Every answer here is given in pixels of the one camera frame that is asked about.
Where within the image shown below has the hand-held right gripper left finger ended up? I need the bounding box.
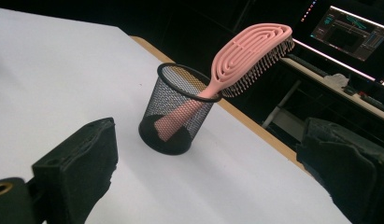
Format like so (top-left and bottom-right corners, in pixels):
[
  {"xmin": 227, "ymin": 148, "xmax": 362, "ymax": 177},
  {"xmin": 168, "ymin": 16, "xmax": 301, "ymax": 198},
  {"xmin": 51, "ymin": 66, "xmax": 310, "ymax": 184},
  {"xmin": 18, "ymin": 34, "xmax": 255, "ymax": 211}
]
[{"xmin": 32, "ymin": 117, "xmax": 120, "ymax": 224}]

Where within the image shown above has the computer monitor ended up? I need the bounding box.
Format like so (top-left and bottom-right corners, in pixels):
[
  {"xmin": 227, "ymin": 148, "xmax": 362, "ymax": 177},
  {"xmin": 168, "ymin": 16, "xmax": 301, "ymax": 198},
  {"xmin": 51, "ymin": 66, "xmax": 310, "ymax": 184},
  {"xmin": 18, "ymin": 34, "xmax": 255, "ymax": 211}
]
[{"xmin": 309, "ymin": 5, "xmax": 384, "ymax": 63}]

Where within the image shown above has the white crumpled object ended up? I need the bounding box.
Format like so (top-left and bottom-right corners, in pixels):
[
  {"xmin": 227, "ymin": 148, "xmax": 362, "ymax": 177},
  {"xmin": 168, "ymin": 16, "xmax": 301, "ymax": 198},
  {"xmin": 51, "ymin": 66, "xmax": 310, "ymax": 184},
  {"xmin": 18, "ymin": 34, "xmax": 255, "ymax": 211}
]
[{"xmin": 322, "ymin": 72, "xmax": 350, "ymax": 89}]

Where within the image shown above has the black mesh cup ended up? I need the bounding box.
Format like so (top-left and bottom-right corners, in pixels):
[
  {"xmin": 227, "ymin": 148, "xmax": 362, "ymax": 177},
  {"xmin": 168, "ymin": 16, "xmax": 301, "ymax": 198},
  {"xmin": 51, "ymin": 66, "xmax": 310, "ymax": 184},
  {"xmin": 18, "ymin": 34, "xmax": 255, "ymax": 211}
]
[{"xmin": 137, "ymin": 63, "xmax": 223, "ymax": 156}]

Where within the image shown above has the grey metal-frame desk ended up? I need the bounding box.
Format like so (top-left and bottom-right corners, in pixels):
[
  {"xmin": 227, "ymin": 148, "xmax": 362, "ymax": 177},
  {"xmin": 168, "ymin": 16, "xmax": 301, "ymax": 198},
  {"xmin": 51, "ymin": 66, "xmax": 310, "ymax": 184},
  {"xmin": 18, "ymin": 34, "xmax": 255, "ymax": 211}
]
[{"xmin": 262, "ymin": 54, "xmax": 384, "ymax": 147}]

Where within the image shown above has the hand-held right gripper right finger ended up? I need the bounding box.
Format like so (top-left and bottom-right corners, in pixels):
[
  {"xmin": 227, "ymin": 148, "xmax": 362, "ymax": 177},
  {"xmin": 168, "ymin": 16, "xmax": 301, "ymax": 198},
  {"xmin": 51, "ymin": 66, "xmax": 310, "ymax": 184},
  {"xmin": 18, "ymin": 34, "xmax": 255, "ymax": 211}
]
[{"xmin": 295, "ymin": 117, "xmax": 384, "ymax": 224}]

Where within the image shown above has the pink hairbrush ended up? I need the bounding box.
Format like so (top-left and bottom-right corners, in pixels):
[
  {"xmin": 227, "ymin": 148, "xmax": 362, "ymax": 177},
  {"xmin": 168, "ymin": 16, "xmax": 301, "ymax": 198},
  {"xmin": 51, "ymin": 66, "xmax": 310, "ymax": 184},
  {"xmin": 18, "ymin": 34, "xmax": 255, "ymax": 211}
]
[{"xmin": 153, "ymin": 22, "xmax": 296, "ymax": 143}]

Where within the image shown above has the white board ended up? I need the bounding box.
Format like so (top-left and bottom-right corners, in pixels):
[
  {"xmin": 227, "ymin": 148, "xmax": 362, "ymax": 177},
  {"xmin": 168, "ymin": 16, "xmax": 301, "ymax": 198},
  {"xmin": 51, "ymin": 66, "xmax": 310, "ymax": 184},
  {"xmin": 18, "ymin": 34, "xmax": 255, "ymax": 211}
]
[{"xmin": 0, "ymin": 7, "xmax": 352, "ymax": 224}]

